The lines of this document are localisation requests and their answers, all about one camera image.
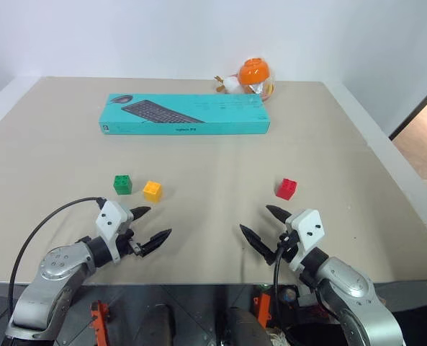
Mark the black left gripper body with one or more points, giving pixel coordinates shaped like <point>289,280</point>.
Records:
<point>127,242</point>

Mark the orange toy in plastic bag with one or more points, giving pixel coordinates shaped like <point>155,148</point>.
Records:
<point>251,79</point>

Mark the green toy block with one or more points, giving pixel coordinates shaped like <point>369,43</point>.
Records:
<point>122,184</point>

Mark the teal keyboard box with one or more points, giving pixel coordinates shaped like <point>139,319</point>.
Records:
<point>184,115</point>

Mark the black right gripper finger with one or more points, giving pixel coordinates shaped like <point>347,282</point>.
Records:
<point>255,239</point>
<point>278,212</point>

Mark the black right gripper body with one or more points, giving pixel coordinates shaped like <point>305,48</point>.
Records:
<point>287,248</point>

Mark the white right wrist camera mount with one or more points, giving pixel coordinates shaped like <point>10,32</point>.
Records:
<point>306,230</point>

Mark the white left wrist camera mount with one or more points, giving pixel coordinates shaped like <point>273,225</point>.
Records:
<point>110,220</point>

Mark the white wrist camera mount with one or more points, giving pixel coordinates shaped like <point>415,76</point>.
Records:
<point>306,230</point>
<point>110,220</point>

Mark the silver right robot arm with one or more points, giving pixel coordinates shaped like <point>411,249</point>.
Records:
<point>357,288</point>

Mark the orange clamp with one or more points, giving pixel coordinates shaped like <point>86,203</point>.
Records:
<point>263,306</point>
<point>98,320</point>

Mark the red toy block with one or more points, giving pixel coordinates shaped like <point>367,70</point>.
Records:
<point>286,187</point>

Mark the yellow toy block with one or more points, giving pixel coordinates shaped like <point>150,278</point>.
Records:
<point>152,191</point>

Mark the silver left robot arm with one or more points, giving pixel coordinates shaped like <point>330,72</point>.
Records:
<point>51,274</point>

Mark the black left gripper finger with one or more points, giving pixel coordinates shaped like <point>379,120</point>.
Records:
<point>140,212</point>
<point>155,241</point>

